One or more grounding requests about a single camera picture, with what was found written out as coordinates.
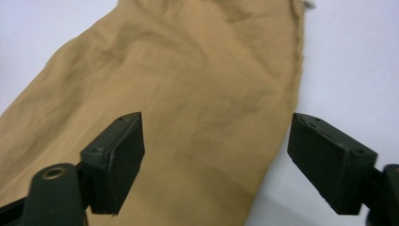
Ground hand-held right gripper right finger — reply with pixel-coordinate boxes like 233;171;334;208
286;112;399;226

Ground tan pants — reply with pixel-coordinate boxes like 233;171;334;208
0;0;316;226

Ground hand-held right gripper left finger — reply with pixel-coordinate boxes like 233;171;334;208
22;112;146;226

